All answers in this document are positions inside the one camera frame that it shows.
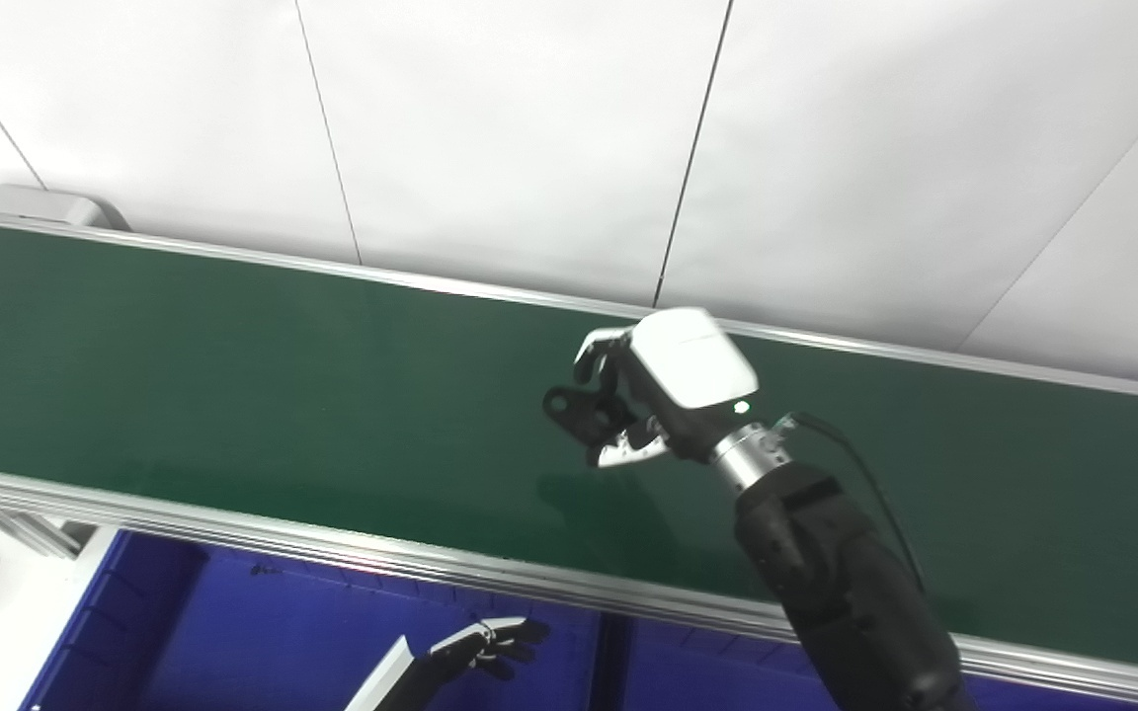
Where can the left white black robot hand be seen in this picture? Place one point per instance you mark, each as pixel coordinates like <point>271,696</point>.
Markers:
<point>460,652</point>

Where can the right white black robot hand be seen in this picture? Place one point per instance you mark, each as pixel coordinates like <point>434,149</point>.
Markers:
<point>688,365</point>

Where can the black flanged bearing part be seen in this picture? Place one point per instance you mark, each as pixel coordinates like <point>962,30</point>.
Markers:
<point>584,415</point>

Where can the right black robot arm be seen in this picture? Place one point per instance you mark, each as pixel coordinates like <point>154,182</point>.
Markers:
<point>846,592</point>

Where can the blue plastic bin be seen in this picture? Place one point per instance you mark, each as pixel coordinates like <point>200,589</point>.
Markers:
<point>263,642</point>
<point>707,676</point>

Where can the green conveyor belt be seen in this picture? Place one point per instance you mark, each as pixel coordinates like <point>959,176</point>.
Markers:
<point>233,525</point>
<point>332,395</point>

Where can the aluminium conveyor support leg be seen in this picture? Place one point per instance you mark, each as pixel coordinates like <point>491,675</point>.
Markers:
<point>26,528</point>

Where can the grey conveyor end cap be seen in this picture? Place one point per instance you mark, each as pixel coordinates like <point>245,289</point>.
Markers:
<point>36,205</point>

